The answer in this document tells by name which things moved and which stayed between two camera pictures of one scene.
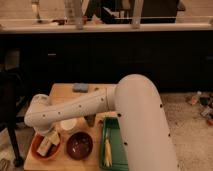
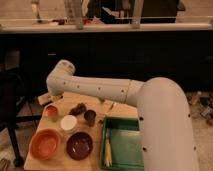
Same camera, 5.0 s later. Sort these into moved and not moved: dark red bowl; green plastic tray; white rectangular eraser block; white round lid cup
Moved: white rectangular eraser block
Not moved: white round lid cup; dark red bowl; green plastic tray
